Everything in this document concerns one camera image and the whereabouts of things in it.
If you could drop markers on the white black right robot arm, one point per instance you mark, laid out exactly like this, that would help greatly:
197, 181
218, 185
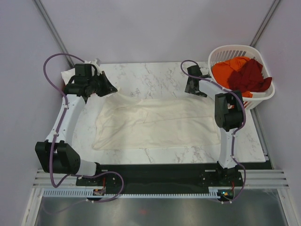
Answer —
230, 116

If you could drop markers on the folded white t shirt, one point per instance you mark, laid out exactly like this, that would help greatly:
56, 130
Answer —
66, 75

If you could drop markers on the corner metal post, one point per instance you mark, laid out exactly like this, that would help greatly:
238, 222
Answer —
50, 25
265, 22

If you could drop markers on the orange t shirt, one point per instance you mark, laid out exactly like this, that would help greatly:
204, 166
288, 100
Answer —
222, 71

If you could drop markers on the dark red t shirt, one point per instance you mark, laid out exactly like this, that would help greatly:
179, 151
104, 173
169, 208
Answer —
249, 79

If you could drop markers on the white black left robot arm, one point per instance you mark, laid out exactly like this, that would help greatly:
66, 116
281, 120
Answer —
56, 154

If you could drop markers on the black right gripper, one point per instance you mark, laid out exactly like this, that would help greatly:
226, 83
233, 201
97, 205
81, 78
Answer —
188, 89

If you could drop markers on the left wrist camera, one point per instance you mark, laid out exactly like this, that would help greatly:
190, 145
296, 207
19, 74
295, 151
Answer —
88, 68

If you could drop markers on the right corner metal post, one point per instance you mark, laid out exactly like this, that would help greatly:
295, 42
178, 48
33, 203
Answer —
265, 22

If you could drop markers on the white plastic laundry basket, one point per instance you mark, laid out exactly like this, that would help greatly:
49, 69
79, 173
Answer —
227, 52

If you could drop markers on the aluminium frame rail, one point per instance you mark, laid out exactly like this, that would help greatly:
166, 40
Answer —
266, 178

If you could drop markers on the cream white t shirt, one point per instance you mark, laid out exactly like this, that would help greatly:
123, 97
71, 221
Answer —
132, 123

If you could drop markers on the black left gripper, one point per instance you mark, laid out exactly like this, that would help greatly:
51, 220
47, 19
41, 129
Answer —
108, 88

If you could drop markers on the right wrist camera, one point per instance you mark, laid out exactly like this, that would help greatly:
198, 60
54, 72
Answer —
196, 71

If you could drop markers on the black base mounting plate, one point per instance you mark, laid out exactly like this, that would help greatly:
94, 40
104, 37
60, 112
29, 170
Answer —
159, 177

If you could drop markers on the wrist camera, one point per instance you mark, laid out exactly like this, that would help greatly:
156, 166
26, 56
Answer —
88, 68
196, 71

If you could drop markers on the left corner metal post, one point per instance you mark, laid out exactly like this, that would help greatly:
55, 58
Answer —
50, 25

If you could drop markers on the white slotted cable duct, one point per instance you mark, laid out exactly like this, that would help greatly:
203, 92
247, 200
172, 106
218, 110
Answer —
91, 193

